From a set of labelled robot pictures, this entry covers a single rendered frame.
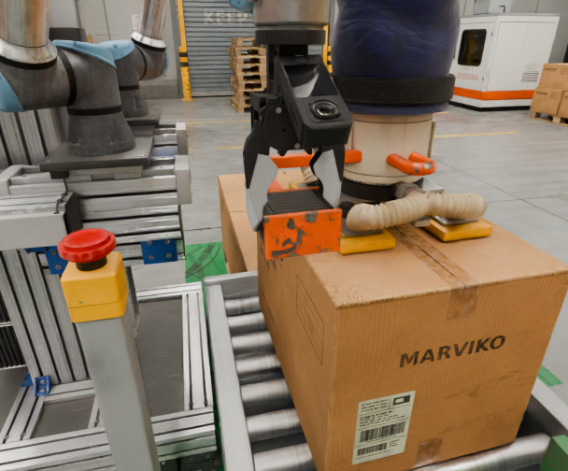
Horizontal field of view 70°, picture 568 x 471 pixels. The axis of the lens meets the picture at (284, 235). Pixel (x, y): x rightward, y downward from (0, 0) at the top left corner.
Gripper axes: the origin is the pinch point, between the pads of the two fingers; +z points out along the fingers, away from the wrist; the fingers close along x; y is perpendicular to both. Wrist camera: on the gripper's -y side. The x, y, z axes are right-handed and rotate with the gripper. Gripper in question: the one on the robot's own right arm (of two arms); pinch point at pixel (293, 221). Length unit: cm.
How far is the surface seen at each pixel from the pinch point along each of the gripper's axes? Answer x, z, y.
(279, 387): -4, 53, 27
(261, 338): -4, 53, 45
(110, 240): 22.2, 4.7, 10.4
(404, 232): -26.9, 13.0, 19.4
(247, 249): -9, 53, 97
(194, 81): -37, 62, 1022
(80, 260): 25.5, 5.6, 7.5
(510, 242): -42.9, 13.1, 11.0
